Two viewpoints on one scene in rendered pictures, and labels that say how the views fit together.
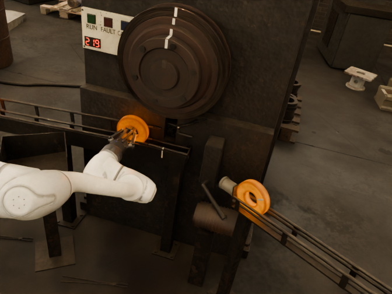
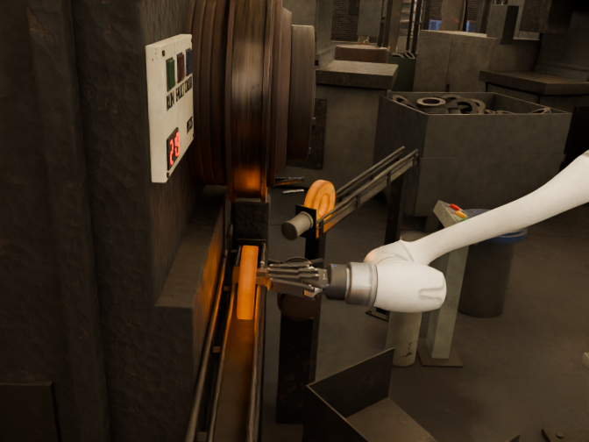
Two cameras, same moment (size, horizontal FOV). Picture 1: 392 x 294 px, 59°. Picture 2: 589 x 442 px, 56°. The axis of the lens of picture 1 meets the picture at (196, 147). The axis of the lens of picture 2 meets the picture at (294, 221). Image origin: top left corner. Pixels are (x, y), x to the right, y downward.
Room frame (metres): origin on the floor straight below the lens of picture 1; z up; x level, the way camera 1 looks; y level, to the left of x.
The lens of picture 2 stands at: (1.54, 1.34, 1.30)
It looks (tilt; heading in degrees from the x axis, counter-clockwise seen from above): 22 degrees down; 258
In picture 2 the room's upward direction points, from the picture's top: 3 degrees clockwise
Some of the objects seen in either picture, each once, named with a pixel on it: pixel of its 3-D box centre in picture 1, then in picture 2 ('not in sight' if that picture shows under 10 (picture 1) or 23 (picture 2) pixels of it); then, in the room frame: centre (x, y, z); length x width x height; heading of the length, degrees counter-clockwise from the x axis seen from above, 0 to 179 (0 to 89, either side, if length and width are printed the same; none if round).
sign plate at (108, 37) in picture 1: (109, 33); (174, 101); (1.54, 0.46, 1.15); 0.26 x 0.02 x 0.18; 80
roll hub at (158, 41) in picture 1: (165, 73); (301, 95); (1.28, 0.16, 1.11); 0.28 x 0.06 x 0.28; 80
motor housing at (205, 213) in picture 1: (210, 247); (294, 342); (1.19, -0.16, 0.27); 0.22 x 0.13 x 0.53; 80
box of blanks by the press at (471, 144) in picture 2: not in sight; (457, 153); (-0.31, -2.05, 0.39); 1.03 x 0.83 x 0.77; 5
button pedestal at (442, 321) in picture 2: not in sight; (448, 286); (0.54, -0.40, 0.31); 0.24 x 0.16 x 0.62; 80
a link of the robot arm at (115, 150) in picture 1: (111, 155); (358, 283); (1.18, 0.35, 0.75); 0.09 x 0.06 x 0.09; 80
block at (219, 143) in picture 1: (212, 161); (250, 236); (1.35, -0.09, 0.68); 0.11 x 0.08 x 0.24; 170
